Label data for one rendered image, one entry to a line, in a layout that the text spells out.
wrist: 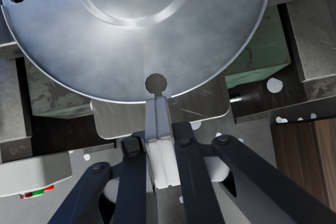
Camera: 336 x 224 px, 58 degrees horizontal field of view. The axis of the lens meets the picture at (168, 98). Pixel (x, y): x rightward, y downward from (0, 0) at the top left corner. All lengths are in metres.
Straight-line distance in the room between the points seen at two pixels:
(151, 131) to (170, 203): 0.95
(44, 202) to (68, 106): 0.77
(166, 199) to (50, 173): 0.64
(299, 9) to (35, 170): 0.47
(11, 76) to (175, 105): 0.29
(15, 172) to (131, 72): 0.28
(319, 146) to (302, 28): 0.38
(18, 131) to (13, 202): 0.77
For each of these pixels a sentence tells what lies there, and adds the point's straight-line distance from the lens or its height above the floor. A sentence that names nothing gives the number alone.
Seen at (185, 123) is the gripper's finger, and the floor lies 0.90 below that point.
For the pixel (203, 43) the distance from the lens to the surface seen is 0.32.
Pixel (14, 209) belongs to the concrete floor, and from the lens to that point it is 1.26.
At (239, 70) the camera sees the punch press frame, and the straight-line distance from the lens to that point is 0.46.
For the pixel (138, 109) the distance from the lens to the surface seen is 0.31.
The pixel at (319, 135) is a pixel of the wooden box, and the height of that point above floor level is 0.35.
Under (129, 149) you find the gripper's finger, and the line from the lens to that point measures 0.15.
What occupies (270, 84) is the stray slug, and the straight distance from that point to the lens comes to 0.47.
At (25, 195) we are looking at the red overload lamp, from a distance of 0.54.
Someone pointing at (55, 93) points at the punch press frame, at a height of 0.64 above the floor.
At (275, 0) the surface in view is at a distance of 0.48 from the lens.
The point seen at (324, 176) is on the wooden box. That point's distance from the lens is 0.82.
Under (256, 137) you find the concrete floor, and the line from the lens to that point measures 1.12.
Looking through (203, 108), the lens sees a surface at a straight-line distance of 0.31.
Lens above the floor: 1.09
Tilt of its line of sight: 83 degrees down
